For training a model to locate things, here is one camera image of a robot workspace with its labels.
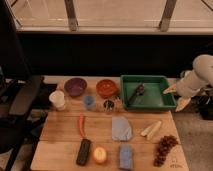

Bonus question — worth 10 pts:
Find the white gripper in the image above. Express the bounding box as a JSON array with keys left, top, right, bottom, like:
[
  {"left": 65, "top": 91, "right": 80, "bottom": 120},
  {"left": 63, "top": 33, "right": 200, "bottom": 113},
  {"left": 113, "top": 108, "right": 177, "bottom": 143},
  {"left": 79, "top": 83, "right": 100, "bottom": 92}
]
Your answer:
[{"left": 163, "top": 71, "right": 202, "bottom": 112}]

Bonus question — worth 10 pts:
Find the pale yellow banana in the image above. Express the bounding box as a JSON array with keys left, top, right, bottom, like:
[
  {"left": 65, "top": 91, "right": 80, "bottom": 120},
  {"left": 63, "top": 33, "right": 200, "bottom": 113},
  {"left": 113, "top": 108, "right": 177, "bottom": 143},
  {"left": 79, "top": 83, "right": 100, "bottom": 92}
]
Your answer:
[{"left": 141, "top": 121, "right": 162, "bottom": 140}]

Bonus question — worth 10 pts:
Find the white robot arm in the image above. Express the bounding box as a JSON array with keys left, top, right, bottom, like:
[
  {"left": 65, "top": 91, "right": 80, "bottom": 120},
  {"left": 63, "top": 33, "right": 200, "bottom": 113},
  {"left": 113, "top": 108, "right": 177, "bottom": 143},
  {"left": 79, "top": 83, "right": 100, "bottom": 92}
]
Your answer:
[{"left": 163, "top": 54, "right": 213, "bottom": 112}]

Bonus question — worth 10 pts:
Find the orange bowl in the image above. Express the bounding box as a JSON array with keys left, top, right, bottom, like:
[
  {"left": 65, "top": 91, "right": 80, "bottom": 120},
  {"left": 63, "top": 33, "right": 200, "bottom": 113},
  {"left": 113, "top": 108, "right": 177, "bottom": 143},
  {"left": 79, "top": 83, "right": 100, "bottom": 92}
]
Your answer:
[{"left": 96, "top": 79, "right": 118, "bottom": 98}]

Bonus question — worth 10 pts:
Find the purple bowl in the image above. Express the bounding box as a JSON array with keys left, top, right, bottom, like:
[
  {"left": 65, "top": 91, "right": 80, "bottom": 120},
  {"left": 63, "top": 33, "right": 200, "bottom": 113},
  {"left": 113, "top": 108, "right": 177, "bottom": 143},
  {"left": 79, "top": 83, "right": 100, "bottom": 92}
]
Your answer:
[{"left": 64, "top": 77, "right": 87, "bottom": 97}]

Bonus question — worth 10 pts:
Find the dark utensil in tray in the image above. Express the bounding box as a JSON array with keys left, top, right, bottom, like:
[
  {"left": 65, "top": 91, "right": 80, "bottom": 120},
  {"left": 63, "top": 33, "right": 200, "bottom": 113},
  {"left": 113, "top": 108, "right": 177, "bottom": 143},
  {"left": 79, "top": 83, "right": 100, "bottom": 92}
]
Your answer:
[{"left": 128, "top": 83, "right": 144, "bottom": 105}]

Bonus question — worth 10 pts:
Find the green plastic tray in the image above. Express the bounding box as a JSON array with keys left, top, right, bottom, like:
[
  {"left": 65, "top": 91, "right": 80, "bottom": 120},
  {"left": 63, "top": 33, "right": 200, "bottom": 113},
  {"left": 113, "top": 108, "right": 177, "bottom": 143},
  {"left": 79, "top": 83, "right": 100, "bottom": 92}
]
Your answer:
[{"left": 120, "top": 75, "right": 176, "bottom": 111}]

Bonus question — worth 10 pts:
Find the dark red grape bunch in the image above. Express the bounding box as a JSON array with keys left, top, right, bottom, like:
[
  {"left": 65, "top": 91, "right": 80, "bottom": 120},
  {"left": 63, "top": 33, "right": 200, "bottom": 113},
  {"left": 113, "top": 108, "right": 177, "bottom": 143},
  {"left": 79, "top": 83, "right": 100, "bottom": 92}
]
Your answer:
[{"left": 153, "top": 135, "right": 178, "bottom": 167}]

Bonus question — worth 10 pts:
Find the grey blue folded cloth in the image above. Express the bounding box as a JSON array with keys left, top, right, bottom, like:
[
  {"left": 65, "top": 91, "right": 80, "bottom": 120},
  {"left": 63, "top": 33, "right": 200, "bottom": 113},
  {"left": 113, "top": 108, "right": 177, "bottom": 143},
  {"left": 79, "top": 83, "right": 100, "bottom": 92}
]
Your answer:
[{"left": 112, "top": 116, "right": 132, "bottom": 141}]

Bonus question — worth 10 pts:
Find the blue sponge block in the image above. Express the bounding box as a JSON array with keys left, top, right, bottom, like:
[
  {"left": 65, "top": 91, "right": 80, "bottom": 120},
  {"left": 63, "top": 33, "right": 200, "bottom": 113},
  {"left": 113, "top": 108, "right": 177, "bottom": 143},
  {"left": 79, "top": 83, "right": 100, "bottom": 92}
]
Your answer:
[{"left": 119, "top": 144, "right": 133, "bottom": 170}]

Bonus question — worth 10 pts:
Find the blue plastic cup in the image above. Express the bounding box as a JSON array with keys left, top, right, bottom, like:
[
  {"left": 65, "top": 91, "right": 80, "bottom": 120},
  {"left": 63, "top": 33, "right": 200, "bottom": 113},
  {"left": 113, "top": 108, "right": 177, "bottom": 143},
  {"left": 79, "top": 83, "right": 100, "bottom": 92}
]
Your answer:
[{"left": 83, "top": 95, "right": 96, "bottom": 111}]

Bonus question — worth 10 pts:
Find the orange carrot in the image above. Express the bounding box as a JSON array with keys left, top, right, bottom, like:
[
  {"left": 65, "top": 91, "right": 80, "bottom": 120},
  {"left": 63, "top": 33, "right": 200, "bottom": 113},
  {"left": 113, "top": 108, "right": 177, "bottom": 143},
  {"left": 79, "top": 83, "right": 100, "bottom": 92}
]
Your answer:
[{"left": 78, "top": 114, "right": 86, "bottom": 138}]

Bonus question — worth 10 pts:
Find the black rectangular remote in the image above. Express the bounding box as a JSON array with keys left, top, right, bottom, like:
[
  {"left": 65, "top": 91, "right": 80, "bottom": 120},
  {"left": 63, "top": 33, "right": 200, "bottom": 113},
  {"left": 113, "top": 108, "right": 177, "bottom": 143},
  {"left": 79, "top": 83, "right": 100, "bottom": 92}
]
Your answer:
[{"left": 76, "top": 139, "right": 91, "bottom": 166}]

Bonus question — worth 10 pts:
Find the white plastic cup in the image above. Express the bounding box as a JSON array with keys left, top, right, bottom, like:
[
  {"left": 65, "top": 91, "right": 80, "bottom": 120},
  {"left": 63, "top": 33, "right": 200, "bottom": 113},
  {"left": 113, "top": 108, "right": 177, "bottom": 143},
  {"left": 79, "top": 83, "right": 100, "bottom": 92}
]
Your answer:
[{"left": 49, "top": 90, "right": 66, "bottom": 111}]

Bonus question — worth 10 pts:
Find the black office chair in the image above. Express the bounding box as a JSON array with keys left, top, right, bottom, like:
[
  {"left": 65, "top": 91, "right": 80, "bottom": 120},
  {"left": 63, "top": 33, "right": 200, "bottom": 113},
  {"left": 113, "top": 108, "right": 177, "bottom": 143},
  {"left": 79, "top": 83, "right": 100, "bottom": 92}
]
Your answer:
[{"left": 0, "top": 0, "right": 46, "bottom": 171}]

